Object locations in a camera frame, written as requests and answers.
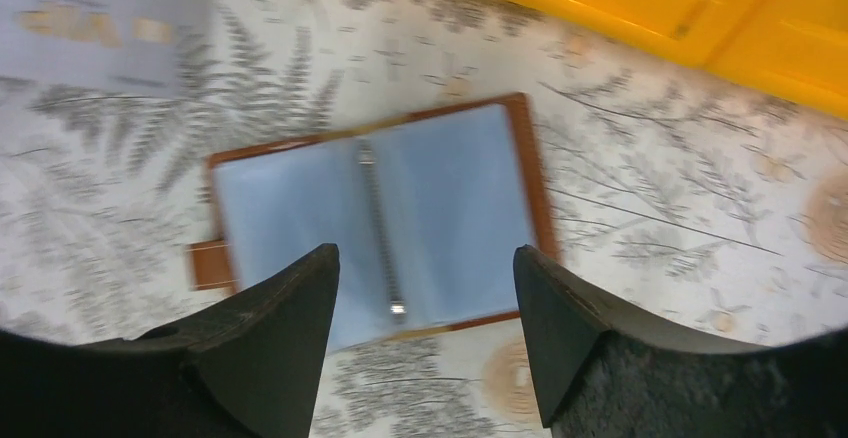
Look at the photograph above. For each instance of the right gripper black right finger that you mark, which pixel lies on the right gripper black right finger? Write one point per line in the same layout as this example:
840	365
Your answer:
604	367

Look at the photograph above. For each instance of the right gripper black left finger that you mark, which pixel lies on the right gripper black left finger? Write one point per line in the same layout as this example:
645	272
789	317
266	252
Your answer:
248	366

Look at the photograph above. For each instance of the brown leather card holder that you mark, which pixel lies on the brown leather card holder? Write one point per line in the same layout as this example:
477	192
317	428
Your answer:
426	209

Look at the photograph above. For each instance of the silver VIP card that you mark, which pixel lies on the silver VIP card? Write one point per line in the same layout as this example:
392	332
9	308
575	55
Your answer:
126	46

